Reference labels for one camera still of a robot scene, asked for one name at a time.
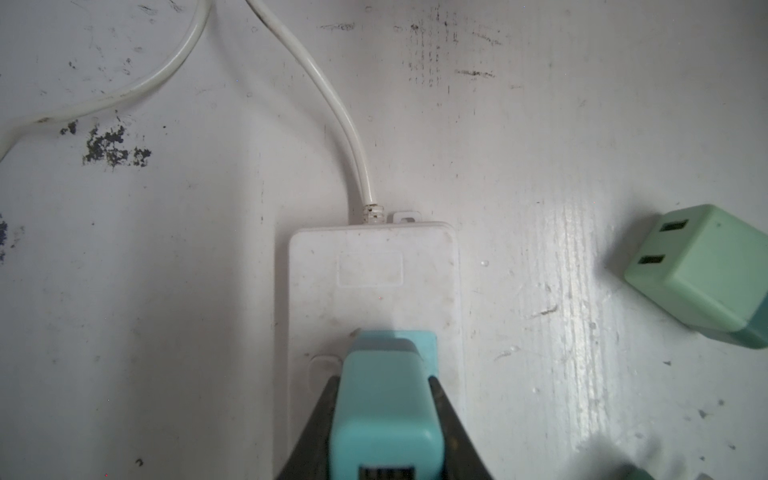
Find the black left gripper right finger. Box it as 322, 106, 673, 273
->
428, 376, 492, 480

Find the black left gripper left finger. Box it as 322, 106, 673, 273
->
276, 376, 341, 480

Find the teal charger plug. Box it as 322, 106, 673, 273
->
329, 330, 445, 479

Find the white multicolour power strip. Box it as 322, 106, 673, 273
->
0, 0, 466, 475

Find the green charger plug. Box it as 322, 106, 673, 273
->
624, 204, 767, 350

